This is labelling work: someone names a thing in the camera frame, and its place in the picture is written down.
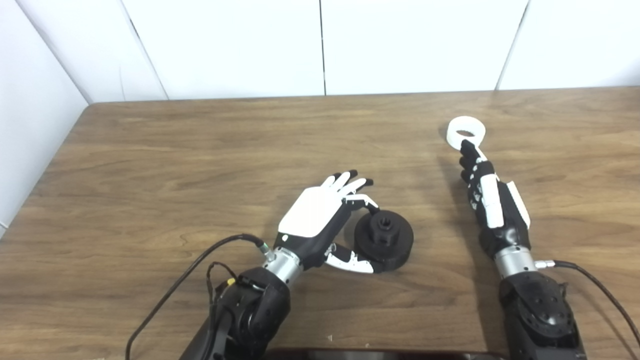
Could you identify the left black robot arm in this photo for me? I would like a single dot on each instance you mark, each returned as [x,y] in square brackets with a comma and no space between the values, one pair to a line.
[250,310]

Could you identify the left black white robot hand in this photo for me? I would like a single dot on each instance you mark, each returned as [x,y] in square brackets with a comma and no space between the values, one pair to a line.
[312,215]

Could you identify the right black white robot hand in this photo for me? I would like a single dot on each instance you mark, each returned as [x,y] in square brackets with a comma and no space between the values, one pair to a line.
[505,232]

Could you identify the round black plastic part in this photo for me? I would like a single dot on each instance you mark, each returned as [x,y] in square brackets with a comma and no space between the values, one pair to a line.
[395,250]

